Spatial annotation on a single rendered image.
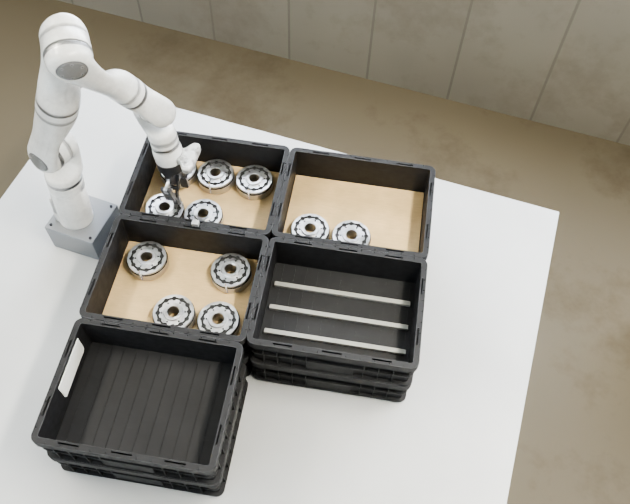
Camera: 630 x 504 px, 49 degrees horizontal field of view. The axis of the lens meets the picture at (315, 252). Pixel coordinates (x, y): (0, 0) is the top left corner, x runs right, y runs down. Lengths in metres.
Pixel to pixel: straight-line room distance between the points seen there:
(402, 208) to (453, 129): 1.41
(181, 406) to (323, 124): 1.89
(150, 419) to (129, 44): 2.41
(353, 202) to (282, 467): 0.73
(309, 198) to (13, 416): 0.95
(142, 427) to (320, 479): 0.44
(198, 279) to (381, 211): 0.53
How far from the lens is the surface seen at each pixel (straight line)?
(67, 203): 1.92
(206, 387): 1.68
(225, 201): 1.94
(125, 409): 1.70
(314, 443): 1.76
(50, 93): 1.57
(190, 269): 1.83
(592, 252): 3.07
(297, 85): 3.42
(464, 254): 2.04
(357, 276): 1.81
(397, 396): 1.79
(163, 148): 1.74
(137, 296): 1.81
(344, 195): 1.95
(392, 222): 1.91
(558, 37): 3.13
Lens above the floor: 2.38
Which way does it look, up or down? 58 degrees down
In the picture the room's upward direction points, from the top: 2 degrees clockwise
